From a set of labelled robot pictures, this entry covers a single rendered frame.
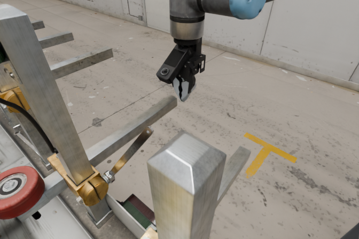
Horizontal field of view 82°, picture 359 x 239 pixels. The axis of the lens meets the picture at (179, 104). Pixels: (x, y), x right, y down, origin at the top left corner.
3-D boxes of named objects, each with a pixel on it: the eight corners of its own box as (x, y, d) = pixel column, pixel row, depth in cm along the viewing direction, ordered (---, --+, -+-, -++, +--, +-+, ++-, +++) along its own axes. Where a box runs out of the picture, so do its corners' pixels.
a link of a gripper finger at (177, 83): (190, 95, 71) (192, 71, 65) (180, 103, 67) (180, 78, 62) (184, 92, 73) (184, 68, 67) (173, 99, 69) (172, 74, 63)
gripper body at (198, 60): (205, 72, 65) (208, 34, 57) (188, 84, 59) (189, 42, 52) (186, 65, 69) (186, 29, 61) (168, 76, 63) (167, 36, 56)
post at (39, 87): (104, 207, 53) (12, 1, 24) (112, 216, 51) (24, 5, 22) (92, 218, 51) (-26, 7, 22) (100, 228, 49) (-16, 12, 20)
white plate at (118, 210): (88, 183, 57) (77, 160, 51) (156, 254, 44) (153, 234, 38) (86, 185, 56) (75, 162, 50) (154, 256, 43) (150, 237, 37)
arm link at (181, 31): (190, 25, 48) (160, 18, 53) (190, 45, 51) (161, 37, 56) (211, 17, 54) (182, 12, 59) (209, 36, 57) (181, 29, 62)
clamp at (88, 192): (76, 158, 49) (69, 143, 46) (111, 192, 42) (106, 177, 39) (52, 174, 45) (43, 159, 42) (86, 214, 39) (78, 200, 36)
